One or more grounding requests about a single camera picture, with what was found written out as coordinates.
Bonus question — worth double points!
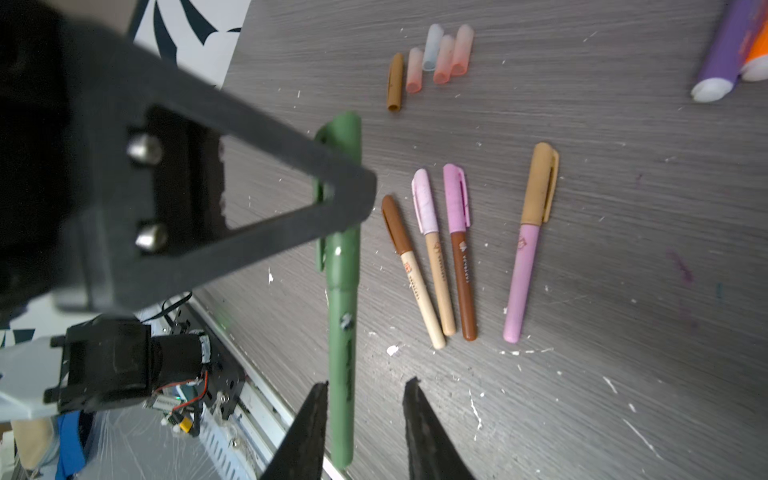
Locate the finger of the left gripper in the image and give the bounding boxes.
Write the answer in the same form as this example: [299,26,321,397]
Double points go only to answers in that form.
[1,1,376,312]

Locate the white cable duct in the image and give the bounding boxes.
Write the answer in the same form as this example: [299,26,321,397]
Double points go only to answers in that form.
[198,413,263,480]

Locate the tan cap lilac pen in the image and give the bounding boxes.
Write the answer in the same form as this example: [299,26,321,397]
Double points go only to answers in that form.
[503,142,560,344]

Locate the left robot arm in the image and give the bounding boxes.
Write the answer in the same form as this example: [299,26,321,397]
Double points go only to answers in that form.
[1,1,376,421]

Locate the purple marker pen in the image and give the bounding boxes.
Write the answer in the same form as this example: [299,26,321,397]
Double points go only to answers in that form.
[690,0,767,103]

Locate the green pen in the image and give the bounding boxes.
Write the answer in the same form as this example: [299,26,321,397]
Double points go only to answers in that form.
[315,111,362,470]

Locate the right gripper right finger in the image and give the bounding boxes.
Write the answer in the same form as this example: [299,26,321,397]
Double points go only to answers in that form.
[402,377,474,480]

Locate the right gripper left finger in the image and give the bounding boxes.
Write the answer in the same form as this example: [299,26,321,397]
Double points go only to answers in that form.
[260,382,328,480]

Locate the gold brown pen cap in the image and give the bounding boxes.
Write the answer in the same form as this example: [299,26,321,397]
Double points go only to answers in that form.
[386,52,404,113]

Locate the translucent blue pen cap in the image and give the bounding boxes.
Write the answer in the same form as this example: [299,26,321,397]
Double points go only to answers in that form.
[422,24,444,72]

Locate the light pink cap pen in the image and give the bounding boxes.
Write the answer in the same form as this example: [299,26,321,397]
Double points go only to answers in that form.
[411,169,456,337]

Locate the orange highlighter pen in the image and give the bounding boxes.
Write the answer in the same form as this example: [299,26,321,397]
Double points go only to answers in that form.
[740,21,768,82]

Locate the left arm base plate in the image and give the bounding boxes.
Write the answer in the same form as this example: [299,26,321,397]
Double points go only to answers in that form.
[141,293,247,437]

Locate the translucent pink pen cap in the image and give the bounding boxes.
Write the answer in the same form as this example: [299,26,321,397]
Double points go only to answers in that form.
[405,47,424,94]

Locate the aluminium front rail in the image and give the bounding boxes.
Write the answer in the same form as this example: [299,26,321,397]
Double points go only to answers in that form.
[179,293,349,480]

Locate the pink cap brown pen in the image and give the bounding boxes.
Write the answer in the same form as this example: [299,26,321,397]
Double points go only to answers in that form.
[443,163,478,341]

